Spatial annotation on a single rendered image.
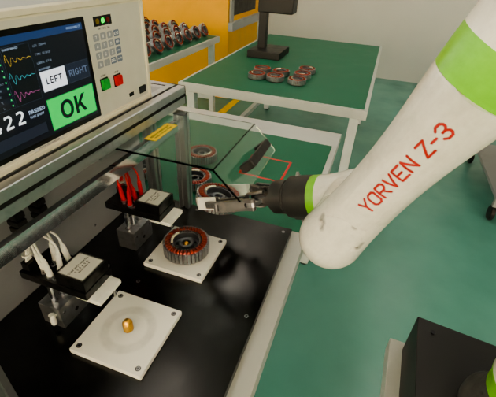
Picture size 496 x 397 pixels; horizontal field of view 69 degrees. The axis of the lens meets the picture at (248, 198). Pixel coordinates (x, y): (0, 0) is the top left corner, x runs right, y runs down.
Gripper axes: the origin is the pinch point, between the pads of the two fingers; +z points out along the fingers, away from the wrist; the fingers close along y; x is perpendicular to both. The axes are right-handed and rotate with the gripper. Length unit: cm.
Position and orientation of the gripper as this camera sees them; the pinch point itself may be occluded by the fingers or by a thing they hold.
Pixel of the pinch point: (219, 196)
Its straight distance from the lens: 91.1
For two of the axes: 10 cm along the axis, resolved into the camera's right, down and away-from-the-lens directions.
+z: -8.1, 0.0, 5.9
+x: -1.6, -9.6, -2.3
